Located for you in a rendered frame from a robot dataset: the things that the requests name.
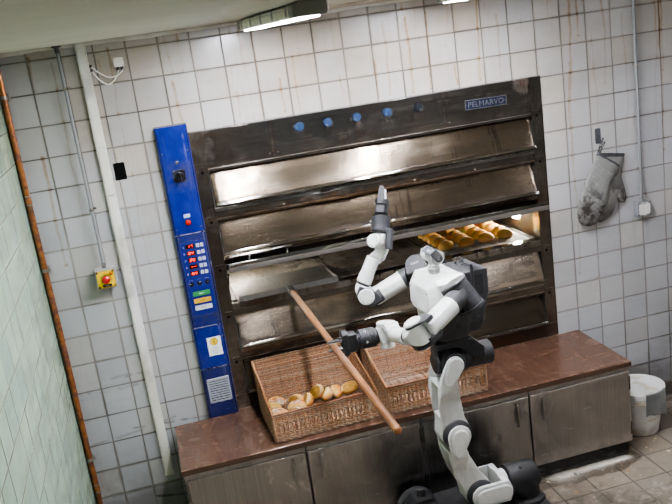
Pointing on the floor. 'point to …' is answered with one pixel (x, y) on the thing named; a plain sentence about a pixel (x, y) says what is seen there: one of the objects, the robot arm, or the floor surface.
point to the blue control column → (187, 199)
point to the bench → (539, 430)
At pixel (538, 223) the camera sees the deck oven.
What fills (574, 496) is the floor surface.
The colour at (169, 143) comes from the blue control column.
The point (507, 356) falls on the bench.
